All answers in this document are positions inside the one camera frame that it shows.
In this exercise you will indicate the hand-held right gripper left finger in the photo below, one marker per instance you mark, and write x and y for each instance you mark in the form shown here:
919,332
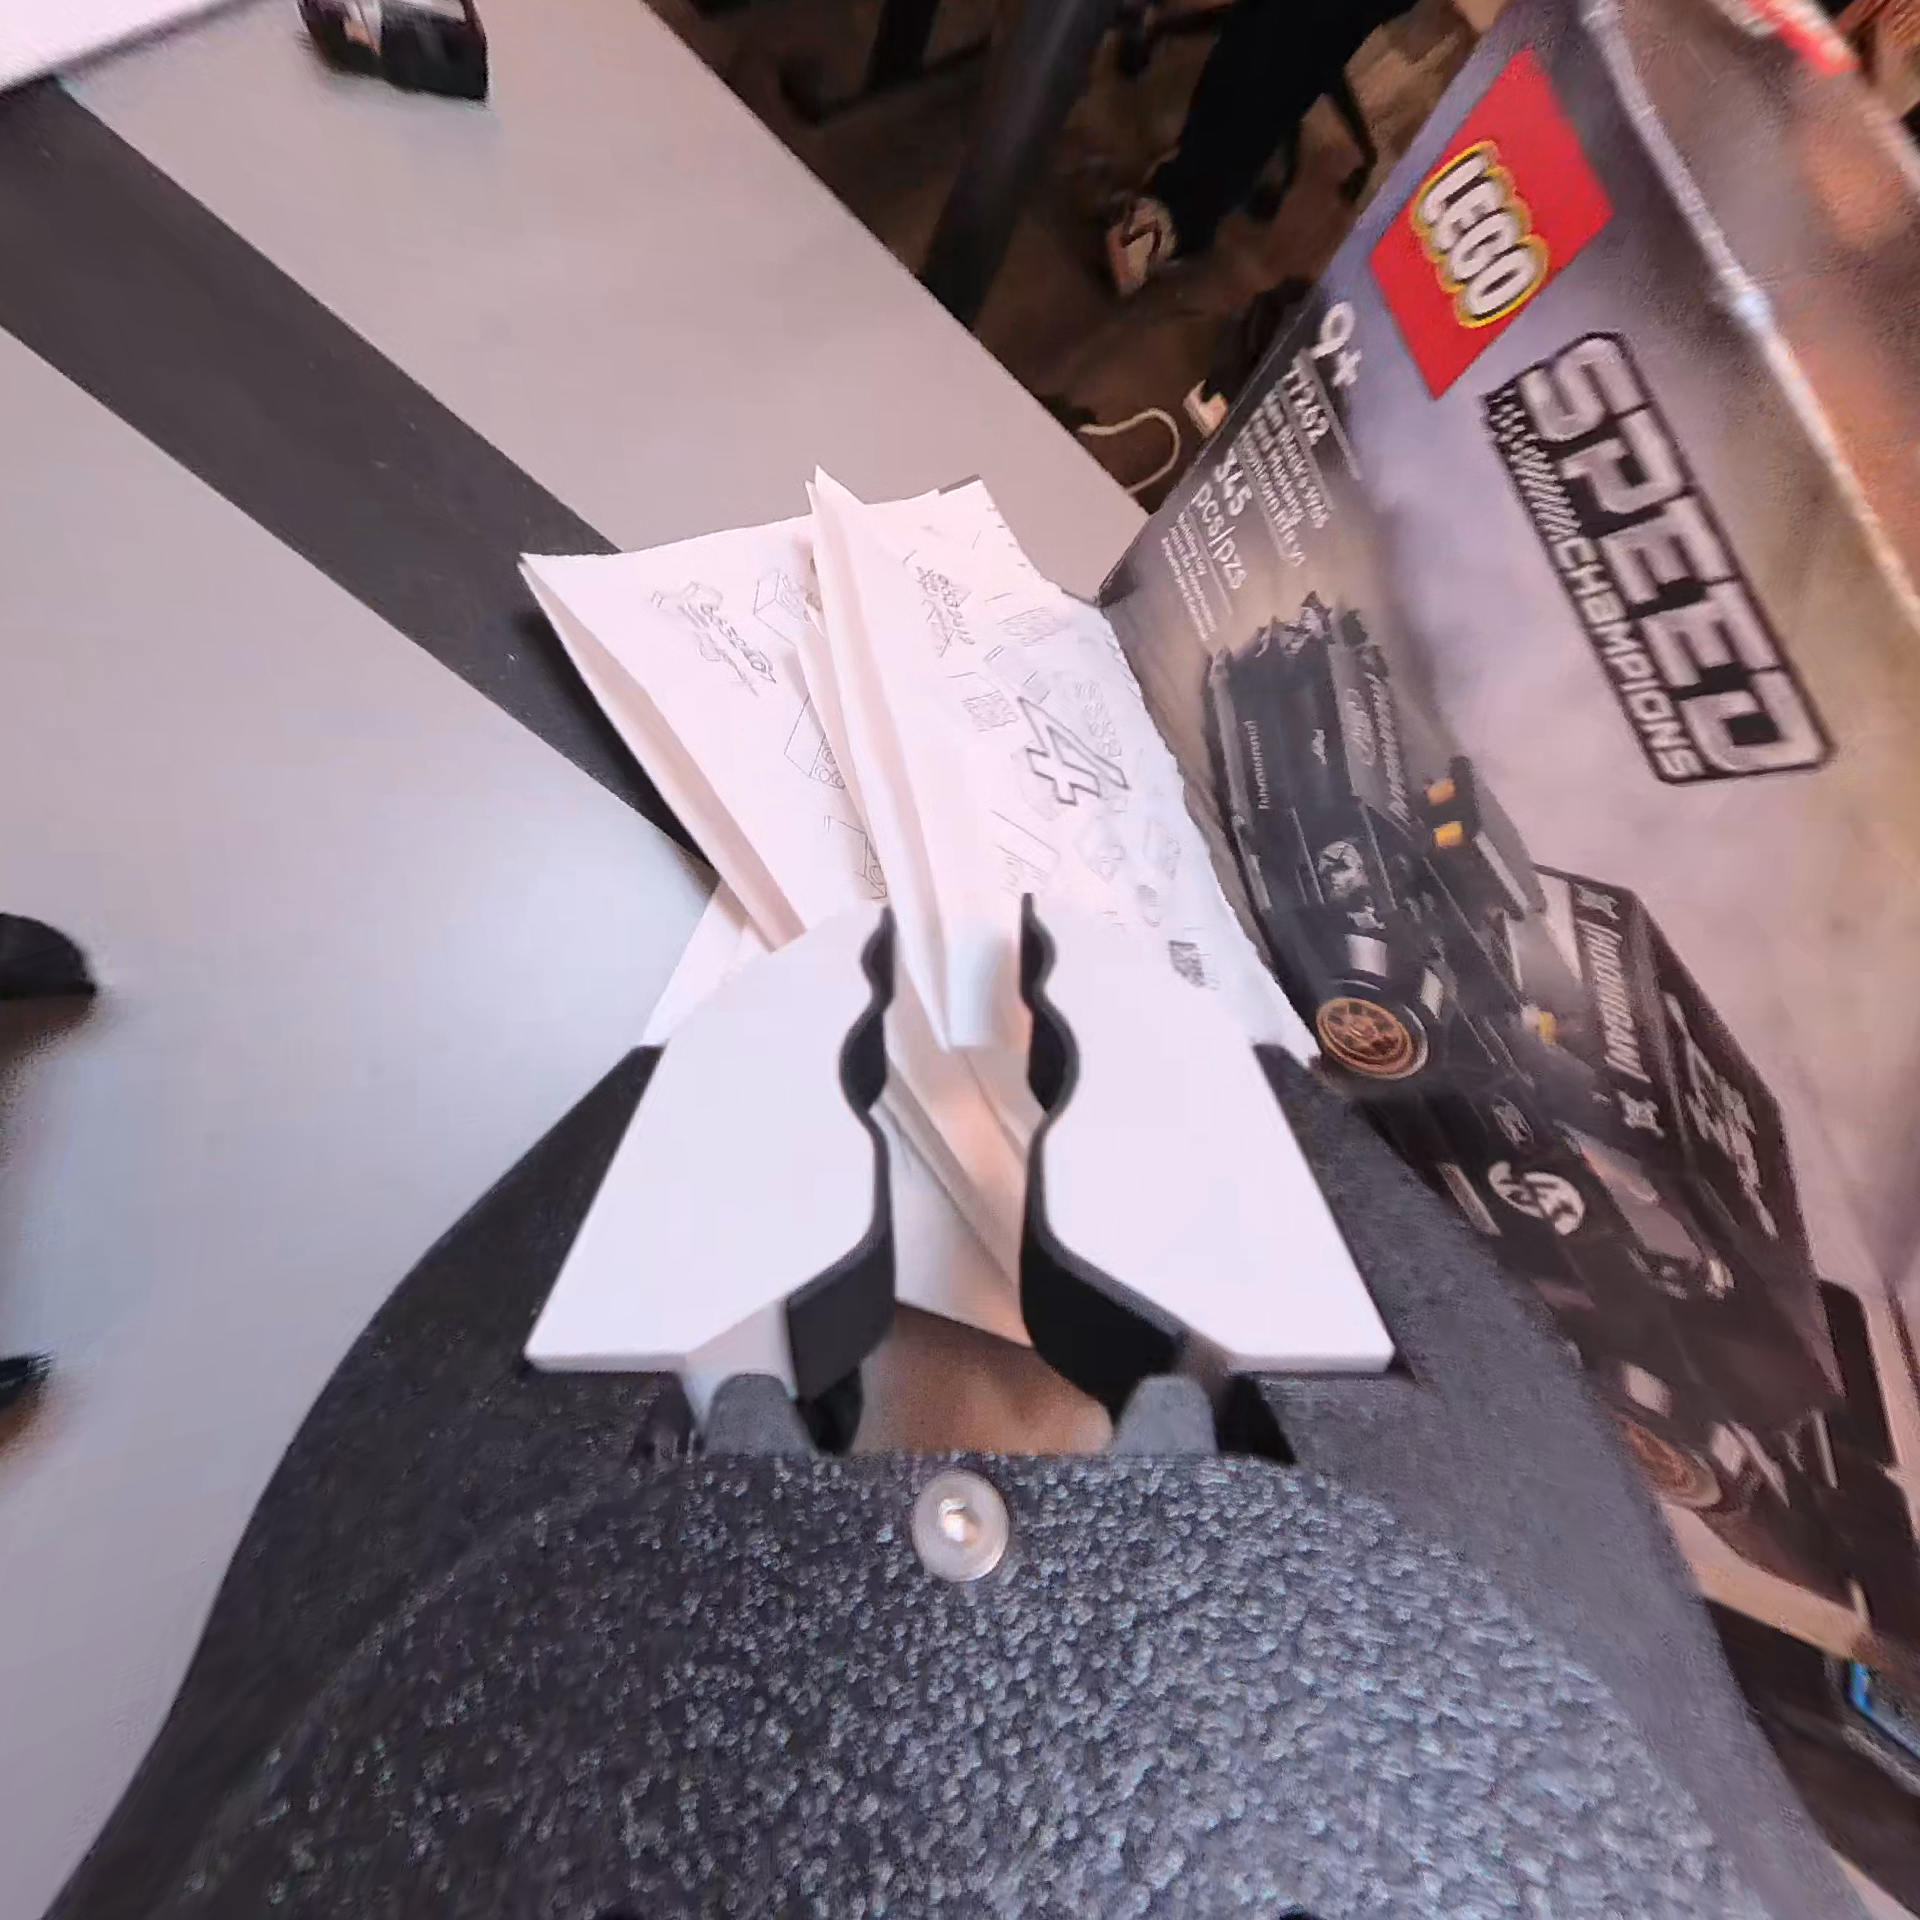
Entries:
721,1200

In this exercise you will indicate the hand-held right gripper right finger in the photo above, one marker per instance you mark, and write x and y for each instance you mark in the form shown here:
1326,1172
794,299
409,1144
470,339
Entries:
1201,1200

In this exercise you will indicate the numbered white paper bag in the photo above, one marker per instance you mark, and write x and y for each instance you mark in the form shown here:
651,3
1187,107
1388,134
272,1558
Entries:
1020,721

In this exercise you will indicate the black lego set box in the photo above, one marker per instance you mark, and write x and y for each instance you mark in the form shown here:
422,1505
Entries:
1500,598

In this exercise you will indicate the black lego piece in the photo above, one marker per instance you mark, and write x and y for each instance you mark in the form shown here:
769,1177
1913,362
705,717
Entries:
36,955

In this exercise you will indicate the black printed lego panel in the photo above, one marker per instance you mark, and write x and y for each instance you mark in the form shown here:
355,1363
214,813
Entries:
393,43

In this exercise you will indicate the white printed sheet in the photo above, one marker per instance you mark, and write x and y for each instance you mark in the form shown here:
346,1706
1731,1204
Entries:
89,30

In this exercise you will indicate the black table frame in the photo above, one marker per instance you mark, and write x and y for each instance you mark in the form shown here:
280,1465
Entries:
1020,90

